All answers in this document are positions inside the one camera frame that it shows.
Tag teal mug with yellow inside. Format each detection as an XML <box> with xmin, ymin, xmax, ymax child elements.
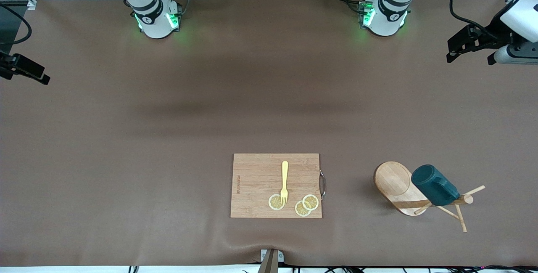
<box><xmin>411</xmin><ymin>164</ymin><xmax>460</xmax><ymax>207</ymax></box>

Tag wooden mug tree rack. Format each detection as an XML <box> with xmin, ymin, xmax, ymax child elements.
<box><xmin>374</xmin><ymin>161</ymin><xmax>486</xmax><ymax>233</ymax></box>

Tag brown table mat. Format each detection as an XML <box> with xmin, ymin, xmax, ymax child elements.
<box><xmin>0</xmin><ymin>0</ymin><xmax>538</xmax><ymax>267</ymax></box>

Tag yellow plastic fork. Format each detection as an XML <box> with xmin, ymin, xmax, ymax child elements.
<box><xmin>280</xmin><ymin>161</ymin><xmax>290</xmax><ymax>205</ymax></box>

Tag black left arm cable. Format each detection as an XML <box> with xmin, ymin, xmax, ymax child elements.
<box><xmin>449</xmin><ymin>0</ymin><xmax>505</xmax><ymax>40</ymax></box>

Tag bamboo cutting board, metal handle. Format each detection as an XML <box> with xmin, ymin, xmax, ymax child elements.
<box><xmin>230</xmin><ymin>153</ymin><xmax>327</xmax><ymax>219</ymax></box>

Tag aluminium camera mount profile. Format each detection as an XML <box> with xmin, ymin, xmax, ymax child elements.
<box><xmin>257</xmin><ymin>249</ymin><xmax>285</xmax><ymax>273</ymax></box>

